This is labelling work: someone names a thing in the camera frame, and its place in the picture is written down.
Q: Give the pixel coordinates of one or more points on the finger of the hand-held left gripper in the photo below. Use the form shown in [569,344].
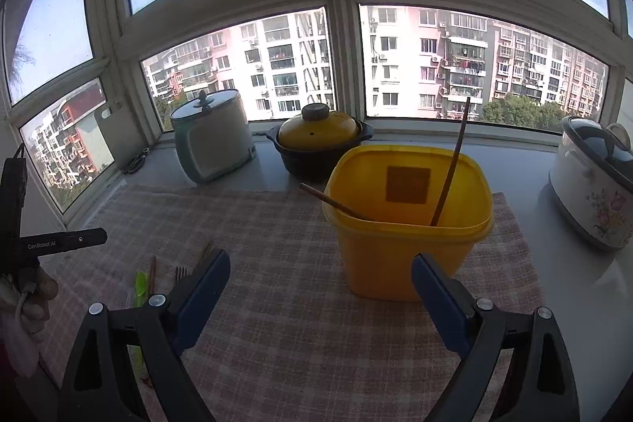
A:
[64,240]

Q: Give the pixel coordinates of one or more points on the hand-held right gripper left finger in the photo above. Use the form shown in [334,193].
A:
[202,298]

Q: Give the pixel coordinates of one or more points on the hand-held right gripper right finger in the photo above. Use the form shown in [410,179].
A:
[440,303]

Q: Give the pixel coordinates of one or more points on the metal fork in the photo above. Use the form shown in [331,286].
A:
[181,276]

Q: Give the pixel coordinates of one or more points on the yellow plastic container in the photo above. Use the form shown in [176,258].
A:
[395,249]

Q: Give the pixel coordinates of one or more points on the dark wooden chopstick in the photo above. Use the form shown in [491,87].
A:
[329,200]
[452,165]

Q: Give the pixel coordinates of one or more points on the person's left hand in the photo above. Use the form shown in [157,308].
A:
[27,318]

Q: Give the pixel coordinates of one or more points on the green plastic spoon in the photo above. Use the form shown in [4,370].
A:
[142,286]

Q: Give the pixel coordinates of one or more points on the pink checked table cloth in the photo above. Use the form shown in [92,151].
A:
[277,254]

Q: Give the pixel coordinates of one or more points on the teal and white rice cooker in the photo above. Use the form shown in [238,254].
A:
[217,145]

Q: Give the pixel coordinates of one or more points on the white floral slow cooker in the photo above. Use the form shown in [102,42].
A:
[588,199]

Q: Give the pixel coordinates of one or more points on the black casserole with yellow lid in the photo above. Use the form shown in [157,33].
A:
[316,130]

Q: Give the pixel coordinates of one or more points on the white window frame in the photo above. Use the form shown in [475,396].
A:
[341,56]

